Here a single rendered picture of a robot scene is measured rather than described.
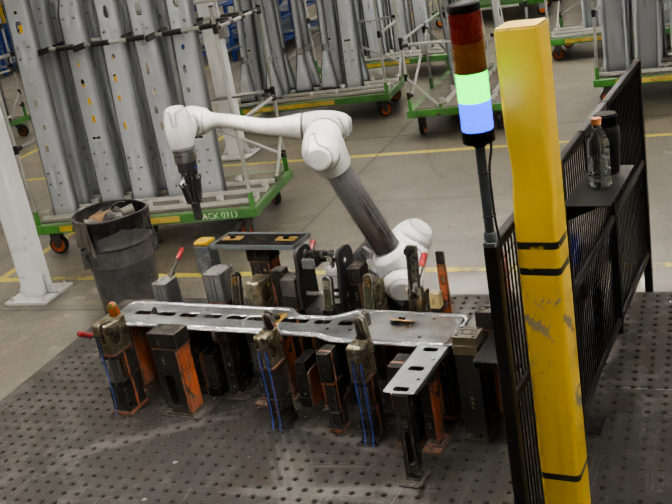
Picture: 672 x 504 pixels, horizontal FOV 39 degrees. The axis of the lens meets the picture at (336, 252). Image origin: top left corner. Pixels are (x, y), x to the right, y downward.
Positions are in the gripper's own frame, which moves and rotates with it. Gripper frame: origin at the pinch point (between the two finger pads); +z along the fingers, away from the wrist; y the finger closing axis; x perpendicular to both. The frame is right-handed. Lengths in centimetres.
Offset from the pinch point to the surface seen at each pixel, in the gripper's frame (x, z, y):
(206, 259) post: 2.1, 18.7, 3.7
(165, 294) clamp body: -7.0, 26.0, 21.5
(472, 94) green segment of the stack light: 152, -63, 100
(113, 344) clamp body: -6, 29, 56
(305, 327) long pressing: 63, 27, 39
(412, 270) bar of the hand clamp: 96, 14, 19
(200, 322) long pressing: 21, 27, 39
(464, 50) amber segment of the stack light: 151, -73, 100
